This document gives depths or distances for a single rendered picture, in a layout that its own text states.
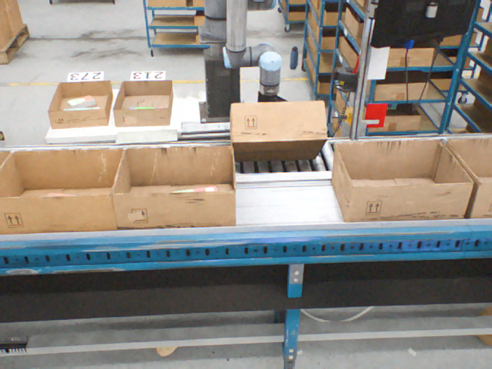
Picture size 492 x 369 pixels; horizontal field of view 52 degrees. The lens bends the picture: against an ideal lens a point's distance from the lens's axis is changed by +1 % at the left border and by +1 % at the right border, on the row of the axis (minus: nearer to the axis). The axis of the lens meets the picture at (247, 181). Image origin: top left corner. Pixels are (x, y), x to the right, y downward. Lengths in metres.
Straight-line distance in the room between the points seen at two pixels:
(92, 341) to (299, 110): 1.26
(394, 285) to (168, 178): 0.92
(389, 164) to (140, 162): 0.94
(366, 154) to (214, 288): 0.75
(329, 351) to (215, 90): 1.39
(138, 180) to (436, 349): 1.58
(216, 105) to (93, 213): 1.19
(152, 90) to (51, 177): 1.17
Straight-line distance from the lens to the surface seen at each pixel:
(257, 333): 2.17
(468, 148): 2.07
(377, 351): 2.55
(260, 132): 2.06
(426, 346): 2.63
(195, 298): 1.84
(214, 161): 1.86
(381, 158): 1.96
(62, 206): 1.69
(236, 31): 2.18
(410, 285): 1.97
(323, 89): 4.56
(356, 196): 1.67
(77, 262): 1.78
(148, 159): 1.88
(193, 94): 3.02
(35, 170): 2.00
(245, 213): 1.77
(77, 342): 2.25
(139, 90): 3.01
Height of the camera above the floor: 1.95
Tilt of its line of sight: 33 degrees down
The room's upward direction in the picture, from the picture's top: straight up
